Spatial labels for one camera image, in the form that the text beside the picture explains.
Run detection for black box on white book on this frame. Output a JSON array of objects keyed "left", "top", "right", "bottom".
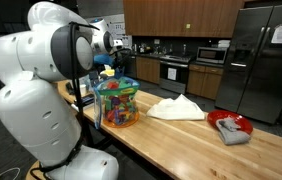
[{"left": 80, "top": 93, "right": 96, "bottom": 108}]

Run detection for white stack on microwave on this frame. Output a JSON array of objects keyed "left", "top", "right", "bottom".
[{"left": 217, "top": 39, "right": 231, "bottom": 49}]

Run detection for narrow wooden lower cabinet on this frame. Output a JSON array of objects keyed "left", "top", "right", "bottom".
[{"left": 135, "top": 56, "right": 161, "bottom": 85}]

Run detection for silver microwave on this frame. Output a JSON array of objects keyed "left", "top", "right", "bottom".
[{"left": 195, "top": 46, "right": 229, "bottom": 65}]

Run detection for white towel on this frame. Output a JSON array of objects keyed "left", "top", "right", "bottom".
[{"left": 146, "top": 93, "right": 206, "bottom": 121}]

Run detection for red plate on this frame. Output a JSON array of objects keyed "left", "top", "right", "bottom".
[{"left": 206, "top": 109, "right": 254, "bottom": 135}]

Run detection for clear bag of foam blocks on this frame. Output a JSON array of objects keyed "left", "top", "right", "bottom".
[{"left": 92, "top": 75, "right": 141, "bottom": 129}]

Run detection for yellow sponge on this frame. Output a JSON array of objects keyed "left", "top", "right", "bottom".
[{"left": 99, "top": 68, "right": 116, "bottom": 78}]

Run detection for white paper cup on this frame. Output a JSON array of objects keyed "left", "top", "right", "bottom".
[{"left": 79, "top": 83, "right": 88, "bottom": 98}]

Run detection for stainless steel oven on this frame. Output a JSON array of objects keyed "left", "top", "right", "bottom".
[{"left": 159, "top": 54, "right": 191, "bottom": 95}]

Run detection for stainless steel refrigerator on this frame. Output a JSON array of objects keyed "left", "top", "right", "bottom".
[{"left": 214, "top": 3, "right": 282, "bottom": 125}]

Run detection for round wooden stool seat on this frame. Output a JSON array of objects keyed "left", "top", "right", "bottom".
[{"left": 25, "top": 161, "right": 47, "bottom": 180}]

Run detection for wooden upper cabinets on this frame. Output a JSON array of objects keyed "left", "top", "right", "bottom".
[{"left": 123, "top": 0, "right": 245, "bottom": 38}]

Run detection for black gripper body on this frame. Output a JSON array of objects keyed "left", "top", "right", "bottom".
[{"left": 113, "top": 49, "right": 133, "bottom": 70}]

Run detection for white wall posters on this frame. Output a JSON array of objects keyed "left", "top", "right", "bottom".
[{"left": 105, "top": 13, "right": 133, "bottom": 50}]

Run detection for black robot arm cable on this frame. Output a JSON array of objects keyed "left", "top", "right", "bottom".
[{"left": 30, "top": 21, "right": 100, "bottom": 175}]

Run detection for white floor cable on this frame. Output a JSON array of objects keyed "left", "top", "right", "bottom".
[{"left": 0, "top": 167, "right": 21, "bottom": 180}]

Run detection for grey cloth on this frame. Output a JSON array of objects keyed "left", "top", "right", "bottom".
[{"left": 215, "top": 116, "right": 251, "bottom": 146}]

